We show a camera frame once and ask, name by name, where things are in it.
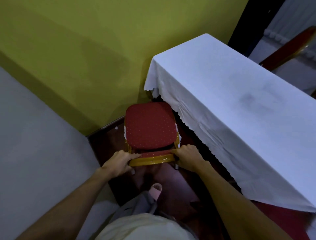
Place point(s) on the person's left hand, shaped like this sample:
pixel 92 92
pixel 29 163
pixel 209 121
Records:
pixel 118 162

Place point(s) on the person's right hand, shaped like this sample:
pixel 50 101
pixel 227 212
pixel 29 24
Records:
pixel 190 157

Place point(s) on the person's right thumb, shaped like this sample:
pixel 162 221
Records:
pixel 177 150

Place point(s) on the person's left thumb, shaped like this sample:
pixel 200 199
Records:
pixel 134 156

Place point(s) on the red chair with gold frame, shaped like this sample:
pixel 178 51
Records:
pixel 150 124

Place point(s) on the person's right forearm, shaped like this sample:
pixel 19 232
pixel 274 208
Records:
pixel 237 205

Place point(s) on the person's left forearm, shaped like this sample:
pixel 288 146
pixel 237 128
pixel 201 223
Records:
pixel 66 205

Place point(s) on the pink slipper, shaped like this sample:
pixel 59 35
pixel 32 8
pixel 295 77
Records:
pixel 156 190

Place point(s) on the grey trousers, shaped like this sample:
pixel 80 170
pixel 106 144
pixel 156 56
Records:
pixel 138 205

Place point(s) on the white scalloped tablecloth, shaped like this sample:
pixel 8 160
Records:
pixel 229 103

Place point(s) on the cream shirt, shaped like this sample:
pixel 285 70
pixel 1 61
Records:
pixel 140 228

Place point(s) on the red cloth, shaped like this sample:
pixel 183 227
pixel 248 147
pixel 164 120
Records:
pixel 279 220

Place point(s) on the dark red wooden chair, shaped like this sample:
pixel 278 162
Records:
pixel 288 49

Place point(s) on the white fringed table cover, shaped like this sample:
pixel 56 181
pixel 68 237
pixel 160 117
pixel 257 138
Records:
pixel 293 19

